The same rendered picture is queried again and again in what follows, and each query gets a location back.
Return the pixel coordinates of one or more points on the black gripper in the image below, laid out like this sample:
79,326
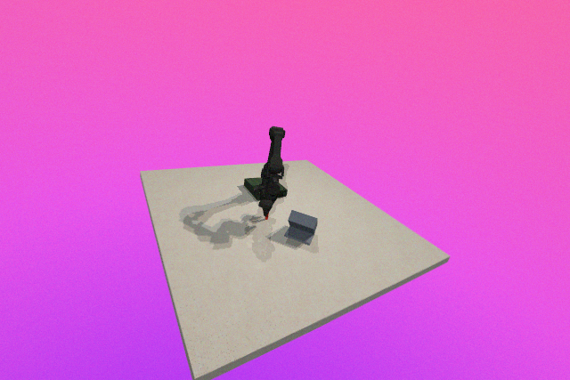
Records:
267,204

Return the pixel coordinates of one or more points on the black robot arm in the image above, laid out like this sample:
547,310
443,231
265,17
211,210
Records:
273,167

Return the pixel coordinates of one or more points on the dark grey square panel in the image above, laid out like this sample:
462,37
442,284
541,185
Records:
301,227

